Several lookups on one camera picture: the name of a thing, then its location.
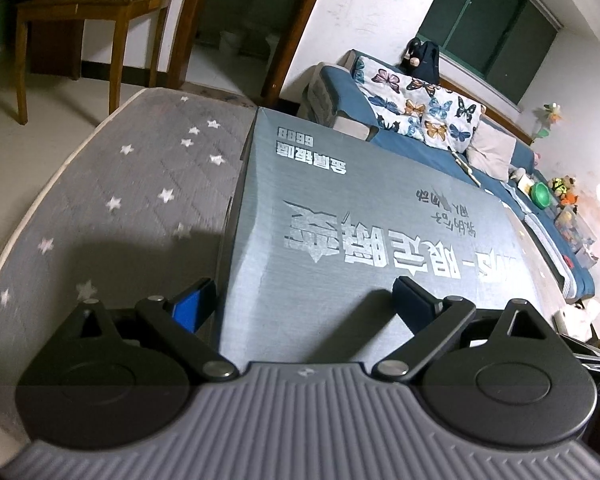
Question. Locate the blue sofa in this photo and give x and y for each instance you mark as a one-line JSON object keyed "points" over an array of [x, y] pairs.
{"points": [[352, 95]]}

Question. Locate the wooden door frame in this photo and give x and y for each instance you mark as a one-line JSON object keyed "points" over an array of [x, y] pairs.
{"points": [[285, 45]]}

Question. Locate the butterfly-patterned pillow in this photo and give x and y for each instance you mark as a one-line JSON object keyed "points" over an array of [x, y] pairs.
{"points": [[415, 105]]}

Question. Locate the flower pinwheel toy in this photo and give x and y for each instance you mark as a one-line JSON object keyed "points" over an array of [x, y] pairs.
{"points": [[550, 115]]}

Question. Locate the white bucket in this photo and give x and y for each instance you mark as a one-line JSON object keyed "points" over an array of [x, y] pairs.
{"points": [[229, 42]]}

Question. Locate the orange plush toy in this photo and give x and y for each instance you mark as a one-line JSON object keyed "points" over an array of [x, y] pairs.
{"points": [[570, 199]]}

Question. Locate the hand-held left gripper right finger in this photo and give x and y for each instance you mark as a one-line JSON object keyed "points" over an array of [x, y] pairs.
{"points": [[414, 301]]}

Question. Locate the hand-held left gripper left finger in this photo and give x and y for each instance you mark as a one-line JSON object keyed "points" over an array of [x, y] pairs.
{"points": [[195, 306]]}

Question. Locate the green plastic bowl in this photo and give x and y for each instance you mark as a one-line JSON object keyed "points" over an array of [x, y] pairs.
{"points": [[540, 195]]}

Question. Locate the wooden side table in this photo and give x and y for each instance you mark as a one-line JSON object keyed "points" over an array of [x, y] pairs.
{"points": [[105, 0]]}

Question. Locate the grey pillow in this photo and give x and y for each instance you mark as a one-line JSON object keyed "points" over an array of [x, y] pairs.
{"points": [[492, 150]]}

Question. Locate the dark hanging bag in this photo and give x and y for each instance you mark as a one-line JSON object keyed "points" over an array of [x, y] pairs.
{"points": [[425, 60]]}

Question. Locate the dark grey cardboard box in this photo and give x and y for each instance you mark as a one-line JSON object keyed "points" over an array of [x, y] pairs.
{"points": [[355, 200]]}

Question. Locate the plush teddy bear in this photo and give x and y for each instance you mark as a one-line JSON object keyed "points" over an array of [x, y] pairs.
{"points": [[561, 185]]}

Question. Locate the green framed window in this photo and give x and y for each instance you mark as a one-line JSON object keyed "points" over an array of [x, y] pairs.
{"points": [[490, 20]]}

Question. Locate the clear plastic storage box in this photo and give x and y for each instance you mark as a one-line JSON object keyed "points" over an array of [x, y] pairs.
{"points": [[575, 232]]}

